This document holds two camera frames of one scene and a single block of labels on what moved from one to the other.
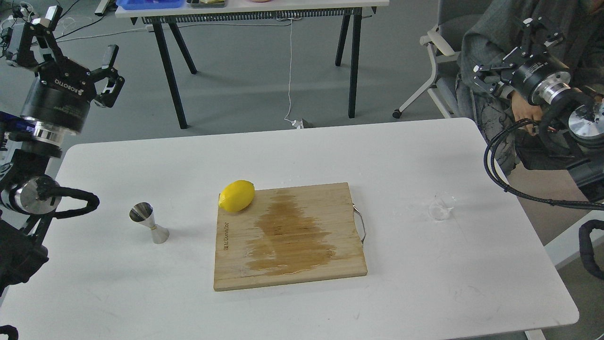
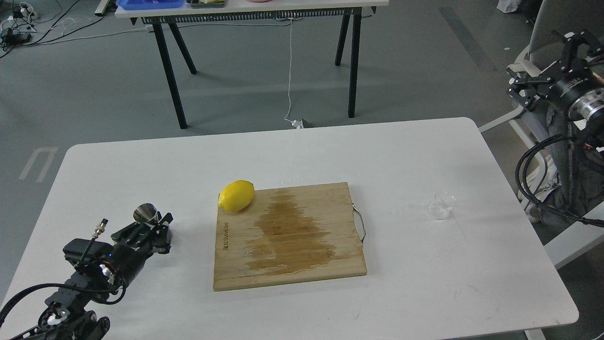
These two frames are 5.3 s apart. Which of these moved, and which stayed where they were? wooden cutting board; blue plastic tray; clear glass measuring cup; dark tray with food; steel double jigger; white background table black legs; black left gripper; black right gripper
Moved: black right gripper; black left gripper
Stayed: blue plastic tray; dark tray with food; clear glass measuring cup; wooden cutting board; steel double jigger; white background table black legs
